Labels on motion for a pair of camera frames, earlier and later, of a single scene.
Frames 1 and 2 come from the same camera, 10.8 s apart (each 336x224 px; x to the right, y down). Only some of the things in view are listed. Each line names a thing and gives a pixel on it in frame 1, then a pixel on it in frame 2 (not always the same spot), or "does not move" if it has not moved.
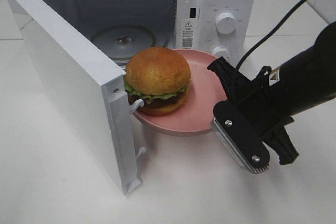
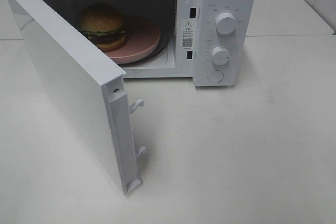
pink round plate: (197, 115) to (142, 38)
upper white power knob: (226, 23) does not move
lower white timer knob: (220, 51) does not move
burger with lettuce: (160, 77) to (102, 24)
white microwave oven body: (123, 12) does not move
